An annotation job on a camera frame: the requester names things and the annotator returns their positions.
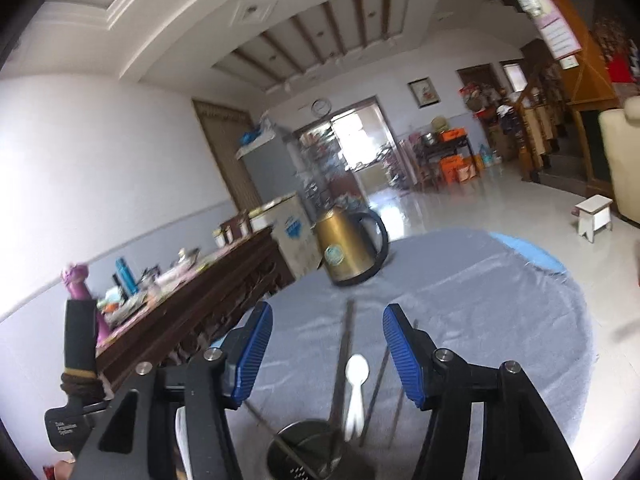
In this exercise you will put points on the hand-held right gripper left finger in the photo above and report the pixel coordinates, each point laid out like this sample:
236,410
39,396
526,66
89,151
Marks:
252,355

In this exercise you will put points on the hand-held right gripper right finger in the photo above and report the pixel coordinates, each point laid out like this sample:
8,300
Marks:
402,355

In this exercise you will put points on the metal chopstick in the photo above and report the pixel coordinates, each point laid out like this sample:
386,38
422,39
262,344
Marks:
345,345
376,395
396,420
260,417

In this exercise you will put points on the metal utensil holder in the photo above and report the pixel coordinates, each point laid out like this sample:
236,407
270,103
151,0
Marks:
345,460

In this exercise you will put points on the purple thermos bottle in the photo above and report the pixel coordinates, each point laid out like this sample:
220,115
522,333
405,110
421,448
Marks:
80,285

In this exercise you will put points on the dark wooden sideboard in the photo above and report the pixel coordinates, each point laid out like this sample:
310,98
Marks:
200,300

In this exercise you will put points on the teal thermos bottle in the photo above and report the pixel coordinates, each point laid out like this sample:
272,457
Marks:
125,277

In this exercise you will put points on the grey tablecloth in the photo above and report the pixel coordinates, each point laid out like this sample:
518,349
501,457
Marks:
475,310

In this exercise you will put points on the white chest freezer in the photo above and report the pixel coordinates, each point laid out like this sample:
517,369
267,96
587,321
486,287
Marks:
295,240

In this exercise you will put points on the gold electric kettle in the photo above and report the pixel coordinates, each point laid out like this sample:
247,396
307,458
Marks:
340,245

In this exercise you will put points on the dark wooden chair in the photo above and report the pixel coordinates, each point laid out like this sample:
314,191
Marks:
234,225

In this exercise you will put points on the blue table cover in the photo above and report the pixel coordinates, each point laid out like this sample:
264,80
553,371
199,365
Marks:
535,255

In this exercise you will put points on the grey refrigerator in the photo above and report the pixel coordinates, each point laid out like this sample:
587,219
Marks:
270,170

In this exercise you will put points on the orange boxes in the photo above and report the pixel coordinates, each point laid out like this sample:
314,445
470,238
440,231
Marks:
457,169

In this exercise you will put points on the wooden side table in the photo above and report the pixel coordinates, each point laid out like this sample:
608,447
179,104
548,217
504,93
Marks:
440,147

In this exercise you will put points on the blue water jug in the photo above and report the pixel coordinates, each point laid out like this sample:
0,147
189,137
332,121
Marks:
486,156

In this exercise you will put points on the brown wooden door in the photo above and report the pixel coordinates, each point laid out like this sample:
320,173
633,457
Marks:
220,135

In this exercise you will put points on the small white stool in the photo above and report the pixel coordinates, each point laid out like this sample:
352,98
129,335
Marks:
592,205

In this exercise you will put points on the wooden stair railing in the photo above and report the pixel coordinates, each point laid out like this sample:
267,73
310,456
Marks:
537,130

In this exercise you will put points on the cream leather sofa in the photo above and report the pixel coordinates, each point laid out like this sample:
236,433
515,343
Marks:
622,160

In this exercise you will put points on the round wall clock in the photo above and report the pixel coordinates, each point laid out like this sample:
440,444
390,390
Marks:
321,107

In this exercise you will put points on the framed wall picture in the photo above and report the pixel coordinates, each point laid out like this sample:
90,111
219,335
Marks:
423,92

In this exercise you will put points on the wall calendar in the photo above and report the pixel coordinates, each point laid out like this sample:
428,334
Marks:
550,25

